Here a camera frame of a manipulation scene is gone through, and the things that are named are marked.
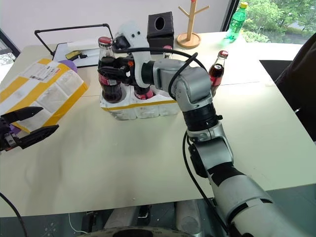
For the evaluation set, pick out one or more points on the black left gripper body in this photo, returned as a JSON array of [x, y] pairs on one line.
[[6, 138]]

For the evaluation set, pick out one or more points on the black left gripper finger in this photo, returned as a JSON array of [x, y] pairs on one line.
[[24, 113], [37, 135]]

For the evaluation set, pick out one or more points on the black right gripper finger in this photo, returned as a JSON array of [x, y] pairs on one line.
[[112, 63], [112, 74]]

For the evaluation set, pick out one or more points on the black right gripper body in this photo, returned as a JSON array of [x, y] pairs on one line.
[[124, 63]]

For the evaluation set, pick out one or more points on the glass cola bottle red cap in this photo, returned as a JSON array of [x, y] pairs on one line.
[[168, 48], [217, 71], [112, 91], [144, 93]]

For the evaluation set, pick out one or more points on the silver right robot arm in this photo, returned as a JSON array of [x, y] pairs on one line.
[[192, 84]]

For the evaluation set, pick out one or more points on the black tissue box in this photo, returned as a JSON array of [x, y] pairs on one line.
[[160, 33]]

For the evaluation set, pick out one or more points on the white foam crate yellow tape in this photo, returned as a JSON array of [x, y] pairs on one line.
[[145, 109]]

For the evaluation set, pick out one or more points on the white paper tray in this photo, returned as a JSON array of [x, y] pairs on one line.
[[91, 58]]

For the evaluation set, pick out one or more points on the yellow white padded package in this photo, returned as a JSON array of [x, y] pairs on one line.
[[49, 84]]

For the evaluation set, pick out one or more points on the yellow and black small tool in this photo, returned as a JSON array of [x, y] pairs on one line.
[[72, 54]]

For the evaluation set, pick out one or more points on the purple round pad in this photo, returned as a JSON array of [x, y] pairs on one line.
[[70, 65]]

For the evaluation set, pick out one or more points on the wooden mug tree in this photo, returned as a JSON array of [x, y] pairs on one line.
[[188, 38]]

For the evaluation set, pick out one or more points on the green plastic bottle yellow cap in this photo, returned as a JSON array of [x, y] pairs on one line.
[[235, 24]]

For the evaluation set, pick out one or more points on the silver cylinder under table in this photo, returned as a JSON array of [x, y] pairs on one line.
[[121, 218], [188, 218]]

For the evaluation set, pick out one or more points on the person in dark clothing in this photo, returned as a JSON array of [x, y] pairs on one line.
[[301, 81]]

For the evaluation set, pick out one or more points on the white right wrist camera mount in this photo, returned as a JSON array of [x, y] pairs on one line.
[[134, 32]]

